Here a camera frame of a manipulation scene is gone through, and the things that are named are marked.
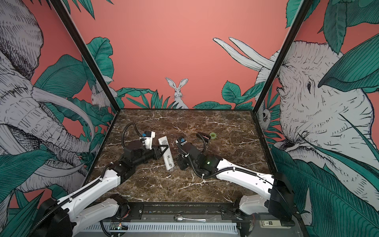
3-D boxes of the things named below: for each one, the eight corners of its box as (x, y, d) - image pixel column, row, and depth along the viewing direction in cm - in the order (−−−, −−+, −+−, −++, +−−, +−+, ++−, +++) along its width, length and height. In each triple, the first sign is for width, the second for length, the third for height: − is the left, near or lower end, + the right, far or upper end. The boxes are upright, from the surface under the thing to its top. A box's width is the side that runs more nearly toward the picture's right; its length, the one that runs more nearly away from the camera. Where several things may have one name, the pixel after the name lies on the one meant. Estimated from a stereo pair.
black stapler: (196, 136, 107) (196, 134, 105) (199, 132, 109) (199, 130, 108) (207, 142, 103) (207, 141, 102) (210, 138, 106) (210, 136, 104)
